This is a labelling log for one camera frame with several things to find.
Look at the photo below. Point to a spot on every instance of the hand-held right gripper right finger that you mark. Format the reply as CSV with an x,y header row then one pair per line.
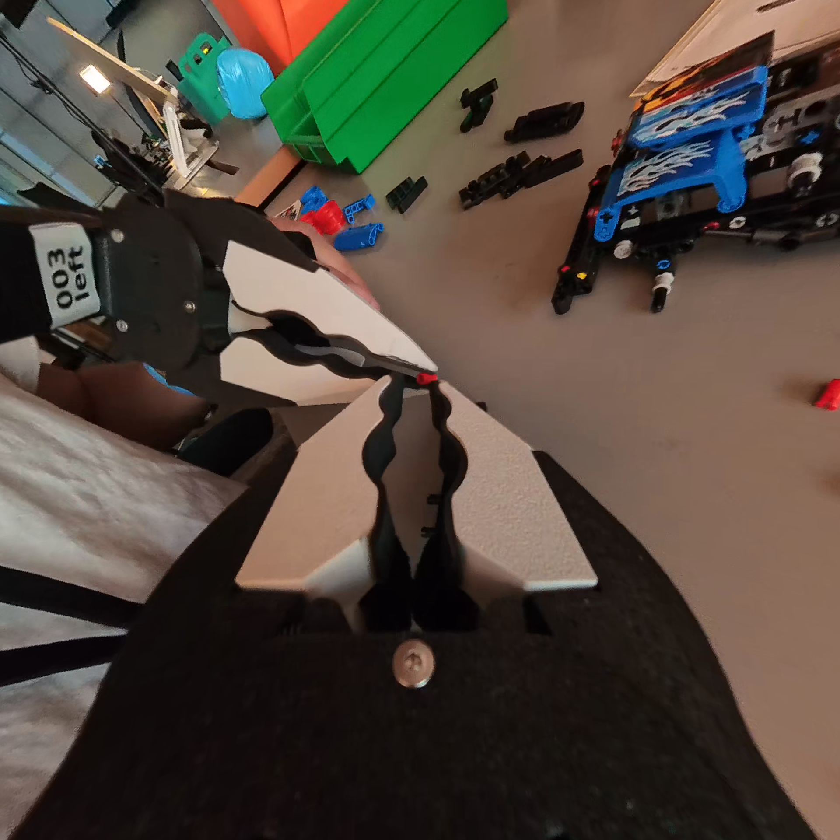
x,y
518,518

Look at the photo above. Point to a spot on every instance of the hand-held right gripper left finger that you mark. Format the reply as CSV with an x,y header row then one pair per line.
x,y
315,512

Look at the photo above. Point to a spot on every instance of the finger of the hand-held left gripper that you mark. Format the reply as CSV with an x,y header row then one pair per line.
x,y
275,377
315,295

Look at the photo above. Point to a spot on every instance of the person's left forearm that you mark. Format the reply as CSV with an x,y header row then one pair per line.
x,y
118,400

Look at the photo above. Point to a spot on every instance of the blue curved lego panel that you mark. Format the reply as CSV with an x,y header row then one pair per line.
x,y
358,237

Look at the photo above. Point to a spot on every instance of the red lego piece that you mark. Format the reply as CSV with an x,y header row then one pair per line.
x,y
325,218

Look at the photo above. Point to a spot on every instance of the blue lego piece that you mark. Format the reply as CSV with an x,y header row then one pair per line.
x,y
313,199

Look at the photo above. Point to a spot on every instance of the small black lego piece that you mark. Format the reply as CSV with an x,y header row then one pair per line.
x,y
407,195

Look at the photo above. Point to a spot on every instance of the black studded lego assembly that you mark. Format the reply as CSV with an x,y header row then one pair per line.
x,y
492,184

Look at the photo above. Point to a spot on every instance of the black lego connector piece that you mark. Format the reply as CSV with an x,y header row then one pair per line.
x,y
478,98

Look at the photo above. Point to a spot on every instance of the short black lego beam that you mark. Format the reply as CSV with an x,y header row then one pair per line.
x,y
558,164

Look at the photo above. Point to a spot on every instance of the black lego panel piece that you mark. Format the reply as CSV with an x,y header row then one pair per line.
x,y
544,121

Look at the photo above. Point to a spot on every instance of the blue flame lego truck model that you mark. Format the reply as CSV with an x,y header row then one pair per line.
x,y
689,170

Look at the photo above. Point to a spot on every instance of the lego instruction booklet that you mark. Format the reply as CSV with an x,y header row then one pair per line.
x,y
787,19

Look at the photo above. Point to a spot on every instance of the person's left hand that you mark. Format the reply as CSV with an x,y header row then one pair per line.
x,y
341,269

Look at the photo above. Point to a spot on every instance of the black rounded object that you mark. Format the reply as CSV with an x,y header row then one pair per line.
x,y
226,443

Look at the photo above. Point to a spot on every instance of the blue wristband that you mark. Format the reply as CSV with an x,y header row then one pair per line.
x,y
174,387

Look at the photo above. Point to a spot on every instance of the white plastic stand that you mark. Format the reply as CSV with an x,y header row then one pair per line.
x,y
174,131

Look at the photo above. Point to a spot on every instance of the teal plastic container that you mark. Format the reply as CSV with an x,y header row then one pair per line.
x,y
197,85

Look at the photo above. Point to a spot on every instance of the glowing lamp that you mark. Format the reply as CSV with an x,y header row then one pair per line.
x,y
95,79

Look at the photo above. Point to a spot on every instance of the tilted beige board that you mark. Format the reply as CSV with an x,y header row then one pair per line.
x,y
131,69

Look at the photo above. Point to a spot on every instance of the light blue plastic bag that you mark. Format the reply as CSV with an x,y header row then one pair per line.
x,y
244,82

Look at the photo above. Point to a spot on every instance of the green plastic bin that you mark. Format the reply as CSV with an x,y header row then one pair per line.
x,y
394,65

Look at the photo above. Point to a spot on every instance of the orange plastic bin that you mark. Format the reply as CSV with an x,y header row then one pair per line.
x,y
262,26

